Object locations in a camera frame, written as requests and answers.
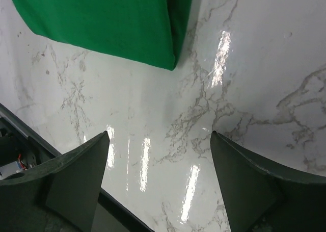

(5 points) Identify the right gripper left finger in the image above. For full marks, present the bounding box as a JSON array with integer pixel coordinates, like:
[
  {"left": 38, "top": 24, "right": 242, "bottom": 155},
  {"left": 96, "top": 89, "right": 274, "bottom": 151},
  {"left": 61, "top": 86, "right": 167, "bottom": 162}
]
[{"left": 1, "top": 131, "right": 110, "bottom": 231}]

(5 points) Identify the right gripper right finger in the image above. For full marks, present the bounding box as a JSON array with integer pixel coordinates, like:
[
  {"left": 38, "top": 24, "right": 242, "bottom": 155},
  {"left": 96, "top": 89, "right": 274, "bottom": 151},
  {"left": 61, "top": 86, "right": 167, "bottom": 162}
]
[{"left": 210, "top": 131, "right": 325, "bottom": 231}]

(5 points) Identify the green t-shirt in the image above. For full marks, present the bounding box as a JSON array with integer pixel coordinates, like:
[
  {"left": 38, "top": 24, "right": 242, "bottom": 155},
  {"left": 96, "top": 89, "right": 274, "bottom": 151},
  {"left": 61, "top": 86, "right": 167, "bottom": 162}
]
[{"left": 12, "top": 0, "right": 192, "bottom": 71}]

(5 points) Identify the white slotted cable duct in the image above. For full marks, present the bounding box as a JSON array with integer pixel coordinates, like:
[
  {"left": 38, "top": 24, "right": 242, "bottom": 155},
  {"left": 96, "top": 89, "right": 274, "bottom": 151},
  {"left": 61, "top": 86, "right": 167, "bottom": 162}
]
[{"left": 0, "top": 161, "right": 27, "bottom": 180}]

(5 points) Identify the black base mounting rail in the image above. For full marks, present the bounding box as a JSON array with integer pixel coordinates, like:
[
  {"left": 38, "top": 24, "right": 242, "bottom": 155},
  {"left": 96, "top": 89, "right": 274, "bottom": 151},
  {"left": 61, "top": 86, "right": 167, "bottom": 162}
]
[{"left": 1, "top": 106, "right": 150, "bottom": 231}]

